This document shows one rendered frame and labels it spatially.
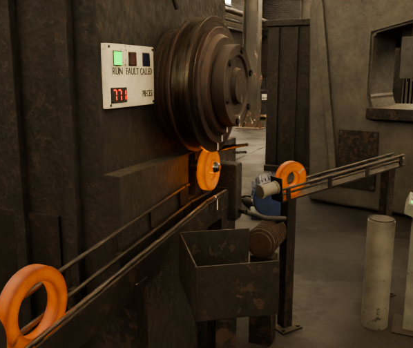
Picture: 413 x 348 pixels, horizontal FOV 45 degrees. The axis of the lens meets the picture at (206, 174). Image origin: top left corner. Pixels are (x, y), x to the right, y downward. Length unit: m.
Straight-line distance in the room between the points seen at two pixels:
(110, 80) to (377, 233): 1.40
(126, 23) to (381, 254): 1.49
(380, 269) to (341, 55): 2.42
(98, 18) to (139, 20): 0.22
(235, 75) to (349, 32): 2.77
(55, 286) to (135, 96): 0.66
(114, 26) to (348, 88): 3.11
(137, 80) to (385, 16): 3.02
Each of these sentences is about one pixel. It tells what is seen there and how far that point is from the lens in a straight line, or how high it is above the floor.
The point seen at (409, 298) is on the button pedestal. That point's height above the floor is 0.16.
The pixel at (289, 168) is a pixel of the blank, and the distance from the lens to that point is 2.18.
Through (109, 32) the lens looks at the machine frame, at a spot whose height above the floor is 1.27.
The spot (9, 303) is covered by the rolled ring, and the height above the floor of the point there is 0.72.
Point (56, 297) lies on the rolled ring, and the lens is 1.18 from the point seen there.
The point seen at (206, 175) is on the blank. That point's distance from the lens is 1.77.
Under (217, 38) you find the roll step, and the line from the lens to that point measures 1.72.
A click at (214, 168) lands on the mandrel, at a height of 0.82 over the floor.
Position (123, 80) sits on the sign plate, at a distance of 1.50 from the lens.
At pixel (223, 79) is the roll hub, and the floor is 1.14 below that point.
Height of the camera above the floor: 1.16
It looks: 11 degrees down
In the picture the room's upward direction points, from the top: straight up
